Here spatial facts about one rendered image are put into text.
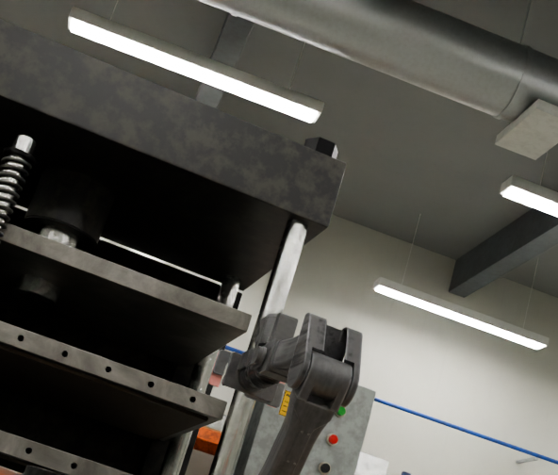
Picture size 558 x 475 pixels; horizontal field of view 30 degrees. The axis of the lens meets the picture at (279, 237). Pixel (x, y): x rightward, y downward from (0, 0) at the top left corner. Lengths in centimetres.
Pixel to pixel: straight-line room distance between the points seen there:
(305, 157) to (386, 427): 644
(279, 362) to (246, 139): 119
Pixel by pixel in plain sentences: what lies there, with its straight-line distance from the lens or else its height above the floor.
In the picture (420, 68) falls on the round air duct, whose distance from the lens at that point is 552.
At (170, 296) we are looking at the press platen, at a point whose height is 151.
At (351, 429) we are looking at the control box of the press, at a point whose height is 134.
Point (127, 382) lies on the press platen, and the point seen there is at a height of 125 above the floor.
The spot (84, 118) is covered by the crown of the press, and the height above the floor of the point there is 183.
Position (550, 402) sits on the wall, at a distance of 982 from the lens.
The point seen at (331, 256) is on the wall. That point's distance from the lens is 932.
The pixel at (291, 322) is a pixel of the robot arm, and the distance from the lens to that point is 188.
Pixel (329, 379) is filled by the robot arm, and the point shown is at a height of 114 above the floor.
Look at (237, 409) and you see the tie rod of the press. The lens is 270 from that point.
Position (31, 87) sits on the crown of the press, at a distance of 278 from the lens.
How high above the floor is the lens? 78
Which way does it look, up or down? 20 degrees up
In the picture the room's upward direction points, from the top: 17 degrees clockwise
